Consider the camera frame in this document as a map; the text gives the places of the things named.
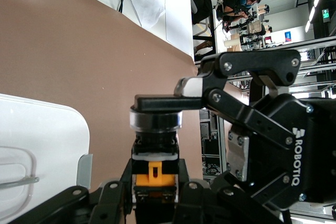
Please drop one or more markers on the green exit sign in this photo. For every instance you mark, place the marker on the green exit sign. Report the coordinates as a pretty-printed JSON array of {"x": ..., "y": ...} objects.
[{"x": 325, "y": 14}]

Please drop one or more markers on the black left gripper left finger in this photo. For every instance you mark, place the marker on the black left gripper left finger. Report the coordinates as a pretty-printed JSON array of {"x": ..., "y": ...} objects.
[{"x": 78, "y": 203}]

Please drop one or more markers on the white paper sheet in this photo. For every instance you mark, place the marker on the white paper sheet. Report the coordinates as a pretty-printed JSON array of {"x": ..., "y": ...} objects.
[{"x": 149, "y": 1}]

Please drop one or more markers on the seated person black shirt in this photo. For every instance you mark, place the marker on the seated person black shirt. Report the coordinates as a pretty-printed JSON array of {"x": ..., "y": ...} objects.
[{"x": 236, "y": 1}]

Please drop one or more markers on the white side table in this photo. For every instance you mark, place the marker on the white side table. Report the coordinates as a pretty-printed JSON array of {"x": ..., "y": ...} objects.
[{"x": 178, "y": 11}]

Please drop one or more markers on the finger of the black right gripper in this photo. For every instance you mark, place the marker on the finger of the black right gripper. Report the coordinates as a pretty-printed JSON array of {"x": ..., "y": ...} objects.
[{"x": 236, "y": 66}]

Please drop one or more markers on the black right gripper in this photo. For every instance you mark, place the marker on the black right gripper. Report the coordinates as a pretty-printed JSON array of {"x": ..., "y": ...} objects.
[{"x": 315, "y": 155}]

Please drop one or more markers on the white lidded storage box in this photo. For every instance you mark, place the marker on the white lidded storage box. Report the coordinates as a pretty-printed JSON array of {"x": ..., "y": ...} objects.
[{"x": 44, "y": 140}]

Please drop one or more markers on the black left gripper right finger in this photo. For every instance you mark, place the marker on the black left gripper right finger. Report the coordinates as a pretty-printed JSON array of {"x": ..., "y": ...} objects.
[{"x": 210, "y": 205}]

